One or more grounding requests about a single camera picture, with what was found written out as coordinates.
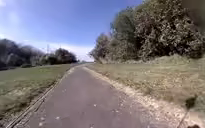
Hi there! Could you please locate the dry grass slope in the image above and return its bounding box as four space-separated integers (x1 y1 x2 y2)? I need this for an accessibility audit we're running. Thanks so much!
84 52 205 122

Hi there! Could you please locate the grey asphalt path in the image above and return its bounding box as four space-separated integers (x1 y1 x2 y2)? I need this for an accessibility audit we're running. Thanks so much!
5 63 191 128

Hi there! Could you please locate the pale gravel verge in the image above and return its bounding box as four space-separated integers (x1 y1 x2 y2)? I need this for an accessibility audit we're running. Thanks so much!
81 65 205 128

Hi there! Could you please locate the distant dark row of trees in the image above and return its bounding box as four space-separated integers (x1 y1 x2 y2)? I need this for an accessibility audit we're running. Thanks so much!
0 35 80 72

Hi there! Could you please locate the dry grass field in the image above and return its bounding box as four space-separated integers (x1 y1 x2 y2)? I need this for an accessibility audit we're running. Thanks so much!
0 63 75 128

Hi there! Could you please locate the wood of green trees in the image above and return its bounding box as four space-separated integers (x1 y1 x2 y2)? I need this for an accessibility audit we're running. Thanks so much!
88 0 205 65

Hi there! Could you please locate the stone kerb strip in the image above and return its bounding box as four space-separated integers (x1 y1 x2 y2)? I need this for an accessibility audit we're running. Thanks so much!
4 68 74 128

